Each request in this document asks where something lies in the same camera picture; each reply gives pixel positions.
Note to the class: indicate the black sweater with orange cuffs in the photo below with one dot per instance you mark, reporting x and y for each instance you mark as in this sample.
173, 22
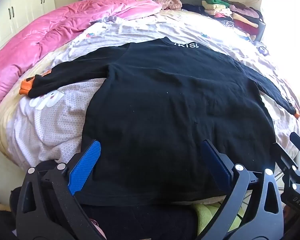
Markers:
165, 105

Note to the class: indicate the lilac printed blanket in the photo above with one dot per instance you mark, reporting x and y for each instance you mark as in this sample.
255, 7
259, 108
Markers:
65, 120

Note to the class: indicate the person's black pants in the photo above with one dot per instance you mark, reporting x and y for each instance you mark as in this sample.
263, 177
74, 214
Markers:
140, 222

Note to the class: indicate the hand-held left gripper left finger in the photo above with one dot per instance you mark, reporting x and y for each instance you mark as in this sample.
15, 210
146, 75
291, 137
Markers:
83, 167

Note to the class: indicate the white wardrobe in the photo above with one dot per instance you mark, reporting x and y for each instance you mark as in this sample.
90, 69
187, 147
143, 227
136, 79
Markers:
22, 5

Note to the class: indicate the pile of folded clothes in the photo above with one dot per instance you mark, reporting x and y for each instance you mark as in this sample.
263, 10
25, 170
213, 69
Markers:
240, 15

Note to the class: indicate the black bedside box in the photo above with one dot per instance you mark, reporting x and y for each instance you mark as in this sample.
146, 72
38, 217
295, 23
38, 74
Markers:
261, 31

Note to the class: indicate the yellow-green cloth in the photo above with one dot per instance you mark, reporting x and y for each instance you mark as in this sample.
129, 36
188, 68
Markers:
207, 215

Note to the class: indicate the pink quilt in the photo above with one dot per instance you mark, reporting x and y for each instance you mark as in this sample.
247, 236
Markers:
40, 35

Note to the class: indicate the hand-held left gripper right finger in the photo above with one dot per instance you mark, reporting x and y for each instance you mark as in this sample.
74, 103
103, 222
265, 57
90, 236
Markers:
216, 165

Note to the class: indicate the dark navy garment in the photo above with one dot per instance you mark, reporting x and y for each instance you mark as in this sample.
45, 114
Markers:
193, 8

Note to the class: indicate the pink fluffy garment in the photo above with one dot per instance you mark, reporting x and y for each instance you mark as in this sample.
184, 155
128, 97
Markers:
168, 2

